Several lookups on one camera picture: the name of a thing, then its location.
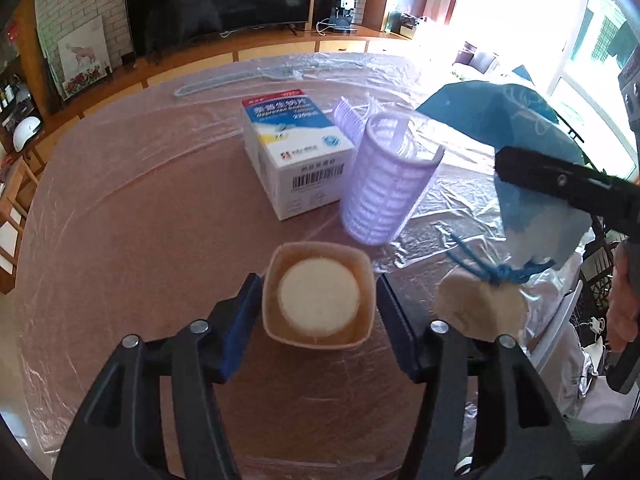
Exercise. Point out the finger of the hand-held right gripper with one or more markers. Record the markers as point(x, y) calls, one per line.
point(550, 177)

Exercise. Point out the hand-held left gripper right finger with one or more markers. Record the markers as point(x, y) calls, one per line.
point(400, 325)

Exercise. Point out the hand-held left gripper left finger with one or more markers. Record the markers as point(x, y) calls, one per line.
point(240, 330)

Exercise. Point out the teal plastic bag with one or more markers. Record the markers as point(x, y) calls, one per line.
point(500, 115)

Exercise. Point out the white and blue medicine box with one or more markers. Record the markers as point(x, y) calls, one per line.
point(295, 155)

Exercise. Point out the person's right hand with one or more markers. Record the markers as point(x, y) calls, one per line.
point(625, 305)

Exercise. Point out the dark carved wooden chair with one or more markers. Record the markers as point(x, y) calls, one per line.
point(597, 265)

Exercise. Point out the purple hair roller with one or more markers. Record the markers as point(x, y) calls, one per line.
point(380, 195)

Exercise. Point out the dark armchair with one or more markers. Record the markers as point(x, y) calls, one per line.
point(477, 62)

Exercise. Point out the purple comb clip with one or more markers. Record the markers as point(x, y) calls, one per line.
point(350, 117)

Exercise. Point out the black box device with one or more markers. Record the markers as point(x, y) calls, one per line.
point(405, 22)

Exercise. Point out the long grey flat strip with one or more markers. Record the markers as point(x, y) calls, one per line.
point(225, 79)

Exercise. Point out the small wooden side table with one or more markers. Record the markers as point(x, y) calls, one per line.
point(10, 220)

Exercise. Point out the black coffee machine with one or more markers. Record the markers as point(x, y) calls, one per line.
point(344, 12)

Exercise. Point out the long wooden television cabinet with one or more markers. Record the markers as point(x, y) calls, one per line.
point(200, 62)

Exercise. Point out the white helmet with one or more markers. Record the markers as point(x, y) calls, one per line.
point(26, 132)

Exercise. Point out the red flower picture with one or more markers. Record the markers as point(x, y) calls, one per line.
point(85, 82)

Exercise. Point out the small black clock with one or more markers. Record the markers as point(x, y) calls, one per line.
point(129, 59)

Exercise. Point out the giraffe picture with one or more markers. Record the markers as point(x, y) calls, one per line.
point(82, 50)

